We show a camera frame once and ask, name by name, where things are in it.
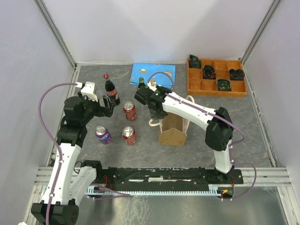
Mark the dark rolled item top-left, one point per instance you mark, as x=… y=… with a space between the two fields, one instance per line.
x=194 y=62

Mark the purple soda can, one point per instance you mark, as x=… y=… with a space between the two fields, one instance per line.
x=103 y=134

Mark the blue patterned cloth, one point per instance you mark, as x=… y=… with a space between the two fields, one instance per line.
x=145 y=70

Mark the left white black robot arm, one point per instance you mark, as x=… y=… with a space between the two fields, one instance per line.
x=60 y=202

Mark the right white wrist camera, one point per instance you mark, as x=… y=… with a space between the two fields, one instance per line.
x=152 y=85

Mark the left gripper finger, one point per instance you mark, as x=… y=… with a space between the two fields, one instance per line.
x=106 y=100
x=110 y=109

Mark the dark rolled item right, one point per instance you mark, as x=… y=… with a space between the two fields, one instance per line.
x=236 y=74

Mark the cola bottle red cap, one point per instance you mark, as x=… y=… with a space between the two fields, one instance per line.
x=111 y=90

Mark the aluminium frame rail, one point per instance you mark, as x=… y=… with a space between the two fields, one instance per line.
x=55 y=31

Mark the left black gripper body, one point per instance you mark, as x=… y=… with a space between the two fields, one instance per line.
x=96 y=109

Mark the brown canvas tote bag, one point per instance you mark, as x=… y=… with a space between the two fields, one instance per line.
x=173 y=129

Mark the green glass bottle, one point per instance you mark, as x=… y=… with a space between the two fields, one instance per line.
x=141 y=83

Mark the dark rolled item centre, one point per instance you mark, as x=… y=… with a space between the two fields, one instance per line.
x=208 y=72

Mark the red cola can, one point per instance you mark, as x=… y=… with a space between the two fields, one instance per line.
x=129 y=110
x=129 y=135

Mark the light blue cable duct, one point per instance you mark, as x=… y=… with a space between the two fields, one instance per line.
x=212 y=191

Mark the orange wooden compartment tray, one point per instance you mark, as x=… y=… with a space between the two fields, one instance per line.
x=196 y=85

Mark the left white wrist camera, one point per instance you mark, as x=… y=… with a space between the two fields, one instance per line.
x=88 y=91

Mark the dark rolled item bottom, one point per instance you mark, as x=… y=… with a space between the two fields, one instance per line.
x=224 y=85

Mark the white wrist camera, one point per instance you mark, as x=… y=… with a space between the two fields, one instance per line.
x=88 y=91
x=152 y=85

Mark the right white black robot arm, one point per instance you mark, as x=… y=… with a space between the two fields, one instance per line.
x=217 y=124

